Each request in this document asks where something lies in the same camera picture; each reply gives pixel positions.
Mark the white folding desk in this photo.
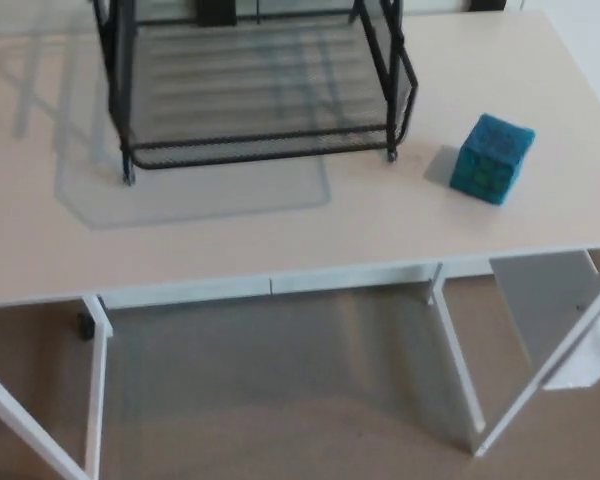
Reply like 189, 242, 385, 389
0, 9, 600, 480

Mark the black mesh file tray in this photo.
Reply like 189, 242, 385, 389
92, 0, 420, 187

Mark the teal plush cube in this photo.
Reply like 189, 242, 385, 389
448, 113, 537, 207

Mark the black desk caster wheel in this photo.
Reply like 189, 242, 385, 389
76, 312, 97, 342

